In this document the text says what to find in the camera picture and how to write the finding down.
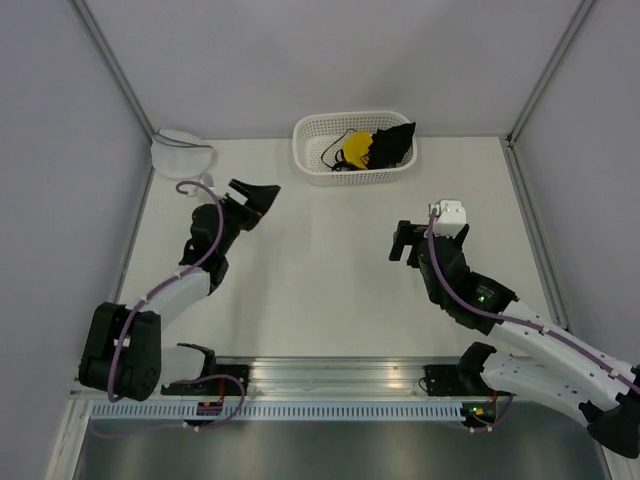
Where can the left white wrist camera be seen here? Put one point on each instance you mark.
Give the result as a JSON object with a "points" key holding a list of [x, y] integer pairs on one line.
{"points": [[207, 179]]}

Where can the yellow bra black trim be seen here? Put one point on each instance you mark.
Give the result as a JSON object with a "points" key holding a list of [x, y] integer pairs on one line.
{"points": [[347, 153]]}

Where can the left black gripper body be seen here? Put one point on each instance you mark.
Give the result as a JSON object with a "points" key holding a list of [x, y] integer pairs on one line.
{"points": [[236, 218]]}

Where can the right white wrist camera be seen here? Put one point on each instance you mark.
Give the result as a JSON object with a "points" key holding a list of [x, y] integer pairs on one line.
{"points": [[450, 217]]}

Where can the black lace bra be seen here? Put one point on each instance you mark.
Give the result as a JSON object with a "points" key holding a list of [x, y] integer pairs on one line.
{"points": [[389, 146]]}

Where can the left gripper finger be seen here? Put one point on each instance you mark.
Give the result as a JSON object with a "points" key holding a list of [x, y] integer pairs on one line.
{"points": [[260, 199], [242, 188]]}

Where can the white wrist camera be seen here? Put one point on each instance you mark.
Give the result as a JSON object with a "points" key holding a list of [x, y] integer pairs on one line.
{"points": [[450, 217], [207, 179]]}

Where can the aluminium frame post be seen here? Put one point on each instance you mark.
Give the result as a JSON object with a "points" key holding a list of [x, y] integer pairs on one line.
{"points": [[98, 39], [561, 49]]}

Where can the aluminium mounting rail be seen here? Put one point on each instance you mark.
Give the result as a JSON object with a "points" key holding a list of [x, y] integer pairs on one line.
{"points": [[307, 378]]}

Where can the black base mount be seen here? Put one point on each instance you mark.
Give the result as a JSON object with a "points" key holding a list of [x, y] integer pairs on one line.
{"points": [[441, 380], [224, 381]]}

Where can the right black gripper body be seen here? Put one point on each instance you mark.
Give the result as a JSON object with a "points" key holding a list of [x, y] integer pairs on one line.
{"points": [[458, 241]]}

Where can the white perforated plastic basket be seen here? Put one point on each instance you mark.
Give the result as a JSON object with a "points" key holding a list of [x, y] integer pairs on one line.
{"points": [[314, 133]]}

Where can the right aluminium frame post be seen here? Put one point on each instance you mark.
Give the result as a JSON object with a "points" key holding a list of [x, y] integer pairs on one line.
{"points": [[561, 49]]}

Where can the white slotted cable duct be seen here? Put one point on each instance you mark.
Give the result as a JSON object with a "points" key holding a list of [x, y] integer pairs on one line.
{"points": [[281, 410]]}

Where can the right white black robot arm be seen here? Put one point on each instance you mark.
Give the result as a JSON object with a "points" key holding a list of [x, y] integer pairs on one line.
{"points": [[562, 372]]}

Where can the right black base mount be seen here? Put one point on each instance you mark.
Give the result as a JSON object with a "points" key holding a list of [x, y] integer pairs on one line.
{"points": [[441, 380]]}

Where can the left aluminium frame post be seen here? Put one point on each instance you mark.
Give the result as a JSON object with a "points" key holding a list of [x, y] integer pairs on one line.
{"points": [[98, 39]]}

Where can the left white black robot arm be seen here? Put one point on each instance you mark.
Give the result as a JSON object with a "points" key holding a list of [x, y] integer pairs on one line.
{"points": [[124, 355]]}

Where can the round white mesh laundry bag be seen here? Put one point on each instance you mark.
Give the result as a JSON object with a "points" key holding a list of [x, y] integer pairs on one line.
{"points": [[179, 155]]}

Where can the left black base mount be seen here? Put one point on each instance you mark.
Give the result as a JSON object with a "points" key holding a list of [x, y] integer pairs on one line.
{"points": [[224, 381]]}

